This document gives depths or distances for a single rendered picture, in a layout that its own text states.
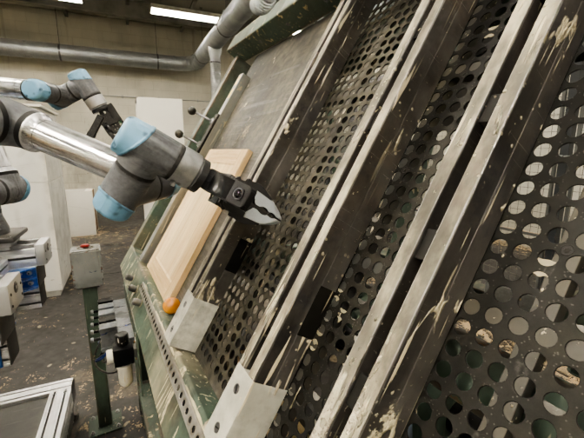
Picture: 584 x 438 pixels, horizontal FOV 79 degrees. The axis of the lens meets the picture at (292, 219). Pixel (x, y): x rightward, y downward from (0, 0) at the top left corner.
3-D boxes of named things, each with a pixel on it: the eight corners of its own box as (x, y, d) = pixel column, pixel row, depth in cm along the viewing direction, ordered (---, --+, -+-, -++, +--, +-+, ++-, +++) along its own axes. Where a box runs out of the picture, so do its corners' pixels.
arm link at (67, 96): (33, 90, 136) (57, 77, 135) (53, 95, 147) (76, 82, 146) (44, 109, 137) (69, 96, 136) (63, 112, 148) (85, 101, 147)
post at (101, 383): (99, 421, 181) (82, 283, 166) (112, 417, 184) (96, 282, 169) (99, 429, 176) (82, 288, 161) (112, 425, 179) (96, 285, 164)
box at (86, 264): (75, 282, 167) (70, 246, 164) (103, 278, 173) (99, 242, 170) (74, 291, 157) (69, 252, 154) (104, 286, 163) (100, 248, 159)
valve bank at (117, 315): (93, 338, 152) (87, 286, 148) (129, 330, 159) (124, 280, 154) (94, 412, 109) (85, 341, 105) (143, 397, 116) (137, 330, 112)
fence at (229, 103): (148, 261, 158) (139, 257, 156) (246, 80, 166) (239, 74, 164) (149, 264, 154) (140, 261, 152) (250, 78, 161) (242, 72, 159)
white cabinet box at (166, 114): (146, 237, 556) (135, 102, 516) (184, 234, 580) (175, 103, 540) (148, 247, 502) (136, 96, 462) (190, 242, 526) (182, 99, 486)
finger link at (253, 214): (271, 217, 84) (239, 199, 79) (282, 222, 79) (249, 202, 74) (265, 228, 84) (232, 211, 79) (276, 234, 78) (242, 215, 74)
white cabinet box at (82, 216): (59, 232, 593) (54, 189, 579) (98, 228, 617) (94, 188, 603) (55, 238, 553) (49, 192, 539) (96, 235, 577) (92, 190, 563)
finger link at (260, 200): (277, 206, 84) (245, 187, 79) (288, 209, 79) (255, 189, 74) (271, 217, 84) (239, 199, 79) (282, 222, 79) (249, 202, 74)
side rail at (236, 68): (152, 252, 182) (131, 243, 177) (250, 70, 191) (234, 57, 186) (154, 255, 177) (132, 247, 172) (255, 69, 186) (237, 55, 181)
